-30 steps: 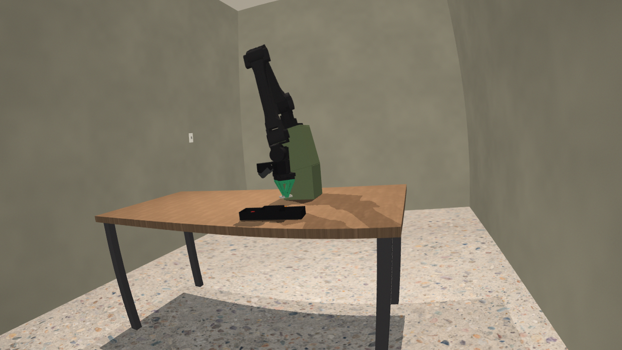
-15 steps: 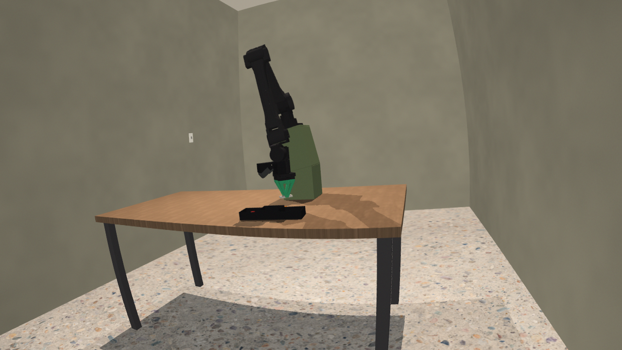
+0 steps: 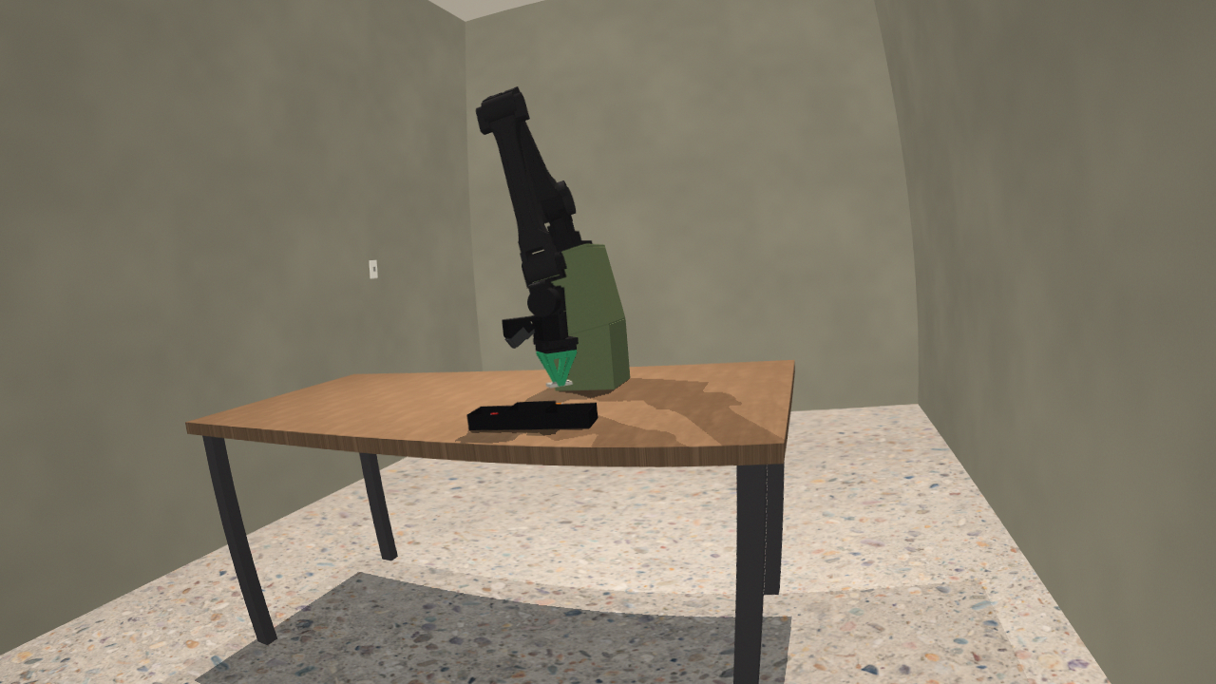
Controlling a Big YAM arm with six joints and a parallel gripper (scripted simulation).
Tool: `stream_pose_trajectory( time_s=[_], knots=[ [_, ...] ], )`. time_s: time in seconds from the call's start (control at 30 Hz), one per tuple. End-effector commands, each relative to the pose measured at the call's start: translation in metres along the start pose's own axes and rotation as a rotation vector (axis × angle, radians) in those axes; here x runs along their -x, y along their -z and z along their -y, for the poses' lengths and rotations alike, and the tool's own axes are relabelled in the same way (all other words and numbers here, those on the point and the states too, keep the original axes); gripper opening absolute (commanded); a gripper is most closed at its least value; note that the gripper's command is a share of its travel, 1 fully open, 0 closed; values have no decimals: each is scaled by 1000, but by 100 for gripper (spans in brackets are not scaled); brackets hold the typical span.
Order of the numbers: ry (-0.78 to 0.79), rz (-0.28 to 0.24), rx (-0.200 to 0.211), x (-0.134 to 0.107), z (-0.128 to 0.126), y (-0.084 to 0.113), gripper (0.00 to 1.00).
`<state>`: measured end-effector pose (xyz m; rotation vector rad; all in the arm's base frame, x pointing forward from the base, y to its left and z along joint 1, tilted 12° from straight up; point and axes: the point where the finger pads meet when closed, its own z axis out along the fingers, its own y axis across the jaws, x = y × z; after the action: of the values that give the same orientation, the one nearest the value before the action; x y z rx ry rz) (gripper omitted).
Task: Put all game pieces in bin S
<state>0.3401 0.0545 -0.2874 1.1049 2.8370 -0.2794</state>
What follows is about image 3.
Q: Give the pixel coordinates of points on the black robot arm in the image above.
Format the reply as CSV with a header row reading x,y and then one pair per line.
x,y
506,117

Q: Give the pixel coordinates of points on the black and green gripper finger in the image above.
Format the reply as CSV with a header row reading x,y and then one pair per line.
x,y
550,357
560,369

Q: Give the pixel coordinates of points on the black rack of three bins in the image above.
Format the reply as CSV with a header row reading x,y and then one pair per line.
x,y
533,415

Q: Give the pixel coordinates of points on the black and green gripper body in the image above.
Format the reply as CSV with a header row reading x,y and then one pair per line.
x,y
558,345

